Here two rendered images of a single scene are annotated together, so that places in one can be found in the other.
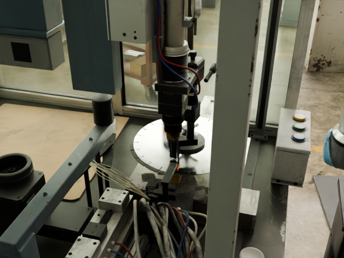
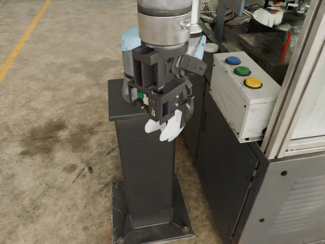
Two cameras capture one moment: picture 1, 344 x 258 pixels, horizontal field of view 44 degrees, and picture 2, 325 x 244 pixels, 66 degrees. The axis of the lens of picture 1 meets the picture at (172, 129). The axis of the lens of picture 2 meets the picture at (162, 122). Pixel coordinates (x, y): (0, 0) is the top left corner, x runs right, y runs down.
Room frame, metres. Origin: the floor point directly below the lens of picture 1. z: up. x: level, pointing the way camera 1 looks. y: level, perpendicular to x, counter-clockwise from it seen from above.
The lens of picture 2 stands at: (1.78, -0.95, 1.25)
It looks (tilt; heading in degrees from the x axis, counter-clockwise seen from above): 39 degrees down; 154
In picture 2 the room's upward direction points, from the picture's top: straight up
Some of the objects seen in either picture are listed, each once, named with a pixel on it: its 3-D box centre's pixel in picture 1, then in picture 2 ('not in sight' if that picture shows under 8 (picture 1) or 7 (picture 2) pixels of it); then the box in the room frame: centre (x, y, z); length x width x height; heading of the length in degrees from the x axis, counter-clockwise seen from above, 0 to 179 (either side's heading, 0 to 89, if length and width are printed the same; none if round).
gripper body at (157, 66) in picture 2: not in sight; (161, 77); (1.45, -0.79, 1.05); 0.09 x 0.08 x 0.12; 114
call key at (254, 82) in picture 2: (299, 118); (253, 83); (1.34, -0.46, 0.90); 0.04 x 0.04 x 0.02
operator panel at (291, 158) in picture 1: (291, 145); (242, 93); (1.28, -0.43, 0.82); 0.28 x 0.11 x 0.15; 165
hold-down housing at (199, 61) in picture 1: (191, 87); not in sight; (1.03, -0.05, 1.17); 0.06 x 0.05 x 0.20; 156
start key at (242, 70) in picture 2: (299, 128); (242, 72); (1.28, -0.45, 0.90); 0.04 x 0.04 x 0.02
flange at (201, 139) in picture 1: (187, 138); (298, 15); (1.10, -0.05, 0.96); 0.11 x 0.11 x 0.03
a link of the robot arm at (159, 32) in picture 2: not in sight; (166, 26); (1.45, -0.78, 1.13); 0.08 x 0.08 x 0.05
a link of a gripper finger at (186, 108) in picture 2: not in sight; (180, 106); (1.46, -0.76, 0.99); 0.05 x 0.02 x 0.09; 24
